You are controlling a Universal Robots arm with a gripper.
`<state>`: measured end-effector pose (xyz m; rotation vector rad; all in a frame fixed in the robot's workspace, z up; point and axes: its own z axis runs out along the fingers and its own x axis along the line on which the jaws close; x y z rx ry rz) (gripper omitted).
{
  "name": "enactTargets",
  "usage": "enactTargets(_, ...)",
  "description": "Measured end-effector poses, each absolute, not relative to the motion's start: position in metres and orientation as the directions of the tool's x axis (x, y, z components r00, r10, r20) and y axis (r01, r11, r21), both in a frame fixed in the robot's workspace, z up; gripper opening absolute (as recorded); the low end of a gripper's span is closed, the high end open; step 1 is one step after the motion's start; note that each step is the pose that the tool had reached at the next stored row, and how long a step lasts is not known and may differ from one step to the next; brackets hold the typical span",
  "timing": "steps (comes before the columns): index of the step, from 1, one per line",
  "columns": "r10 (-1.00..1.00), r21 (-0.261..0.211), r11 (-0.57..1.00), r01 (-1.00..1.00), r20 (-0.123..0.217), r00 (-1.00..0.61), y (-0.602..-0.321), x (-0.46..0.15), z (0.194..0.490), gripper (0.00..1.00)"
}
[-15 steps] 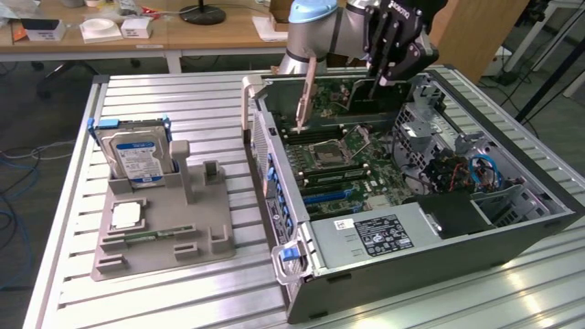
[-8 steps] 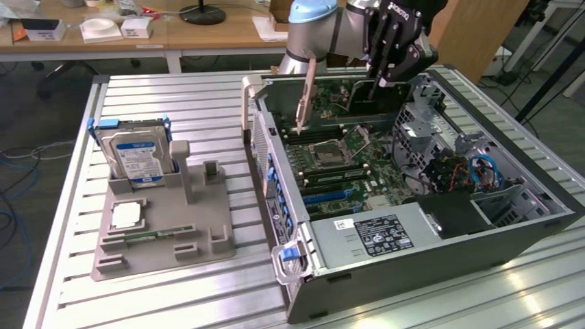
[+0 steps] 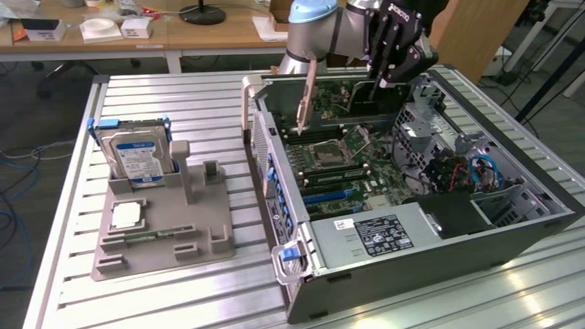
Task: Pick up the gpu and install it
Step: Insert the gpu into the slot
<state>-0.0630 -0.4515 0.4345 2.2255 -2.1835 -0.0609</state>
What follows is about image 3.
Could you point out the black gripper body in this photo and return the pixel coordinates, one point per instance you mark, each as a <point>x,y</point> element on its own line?
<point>410,10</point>

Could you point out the graphics card with metal bracket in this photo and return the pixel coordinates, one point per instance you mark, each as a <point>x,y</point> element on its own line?
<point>333,96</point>

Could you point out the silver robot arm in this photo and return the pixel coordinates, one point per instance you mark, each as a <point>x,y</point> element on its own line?
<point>311,37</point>

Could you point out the wooden cabinet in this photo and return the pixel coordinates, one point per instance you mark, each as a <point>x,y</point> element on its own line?
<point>474,34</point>

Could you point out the perforated metal drive cage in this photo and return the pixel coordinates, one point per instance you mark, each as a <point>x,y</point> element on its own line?
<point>416,133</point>

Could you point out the brown cardboard box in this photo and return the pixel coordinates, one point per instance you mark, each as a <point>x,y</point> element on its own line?
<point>280,10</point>

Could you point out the metal socket cover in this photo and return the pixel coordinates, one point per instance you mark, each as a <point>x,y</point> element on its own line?
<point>357,139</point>

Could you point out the white flat box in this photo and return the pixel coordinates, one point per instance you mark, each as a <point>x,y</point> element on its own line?
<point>267,31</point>

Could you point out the black tripod leg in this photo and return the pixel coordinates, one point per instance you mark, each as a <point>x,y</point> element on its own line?
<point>548,73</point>

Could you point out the green motherboard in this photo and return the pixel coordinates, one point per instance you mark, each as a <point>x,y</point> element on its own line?
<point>378,161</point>

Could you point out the CPU socket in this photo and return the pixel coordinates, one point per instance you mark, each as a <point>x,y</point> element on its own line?
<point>328,154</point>

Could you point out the black RAM stick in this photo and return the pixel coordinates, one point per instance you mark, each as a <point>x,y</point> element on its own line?
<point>340,175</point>

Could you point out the black round lamp base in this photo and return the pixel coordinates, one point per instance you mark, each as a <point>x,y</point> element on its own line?
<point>203,15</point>

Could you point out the silver chipset heatsink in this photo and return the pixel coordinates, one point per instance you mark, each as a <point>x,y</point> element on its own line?
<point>377,203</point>

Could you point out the black long expansion slot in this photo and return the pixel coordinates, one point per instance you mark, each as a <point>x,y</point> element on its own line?
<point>324,189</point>

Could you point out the blue expansion slot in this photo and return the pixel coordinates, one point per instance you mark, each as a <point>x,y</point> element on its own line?
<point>326,198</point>

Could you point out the grey metal disk bay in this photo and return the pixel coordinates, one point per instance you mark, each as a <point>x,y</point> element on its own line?
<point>525,202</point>

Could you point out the wooden desk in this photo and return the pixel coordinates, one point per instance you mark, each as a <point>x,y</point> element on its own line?
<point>167,34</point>

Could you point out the white labelled box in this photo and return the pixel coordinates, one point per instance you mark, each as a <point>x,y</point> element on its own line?
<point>136,28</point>

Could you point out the grey power supply unit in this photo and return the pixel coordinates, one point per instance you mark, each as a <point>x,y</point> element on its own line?
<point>338,246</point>

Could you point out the black open PC case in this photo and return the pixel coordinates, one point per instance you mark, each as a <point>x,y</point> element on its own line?
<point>410,274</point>

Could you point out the white box with round recess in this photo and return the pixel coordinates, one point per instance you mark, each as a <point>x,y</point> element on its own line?
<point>100,31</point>

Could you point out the blue case release latch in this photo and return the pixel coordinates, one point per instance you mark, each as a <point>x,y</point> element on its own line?
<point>288,255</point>

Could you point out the hard disk in blue caddy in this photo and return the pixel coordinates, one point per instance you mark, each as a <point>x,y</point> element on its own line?
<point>135,161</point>

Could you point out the green RAM stick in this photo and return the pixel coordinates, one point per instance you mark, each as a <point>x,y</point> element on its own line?
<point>155,234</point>

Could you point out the white box with black top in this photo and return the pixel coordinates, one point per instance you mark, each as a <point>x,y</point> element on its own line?
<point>44,31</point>

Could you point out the silver CPU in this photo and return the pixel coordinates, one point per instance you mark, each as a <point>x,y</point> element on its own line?
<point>127,216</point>

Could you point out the grey printed parts rack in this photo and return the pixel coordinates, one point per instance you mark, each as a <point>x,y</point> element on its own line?
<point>160,246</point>

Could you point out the orange flat box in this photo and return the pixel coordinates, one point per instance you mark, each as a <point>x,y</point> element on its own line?
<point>19,34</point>

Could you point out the clear plastic bag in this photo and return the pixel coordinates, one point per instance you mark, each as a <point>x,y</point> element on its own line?
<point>17,10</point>

